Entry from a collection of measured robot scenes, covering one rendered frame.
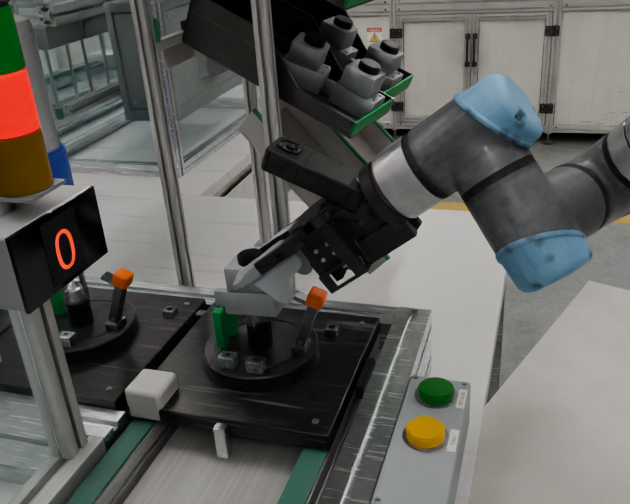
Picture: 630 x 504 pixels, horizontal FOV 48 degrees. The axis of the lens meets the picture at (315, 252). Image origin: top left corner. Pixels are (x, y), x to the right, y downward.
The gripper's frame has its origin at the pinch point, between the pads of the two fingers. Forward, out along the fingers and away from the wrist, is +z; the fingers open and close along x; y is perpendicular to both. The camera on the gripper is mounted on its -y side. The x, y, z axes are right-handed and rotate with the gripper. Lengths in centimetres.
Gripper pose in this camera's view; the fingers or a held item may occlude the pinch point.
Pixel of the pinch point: (247, 266)
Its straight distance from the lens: 82.0
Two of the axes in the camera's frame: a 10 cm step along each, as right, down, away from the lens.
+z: -7.1, 4.8, 5.1
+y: 6.3, 7.6, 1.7
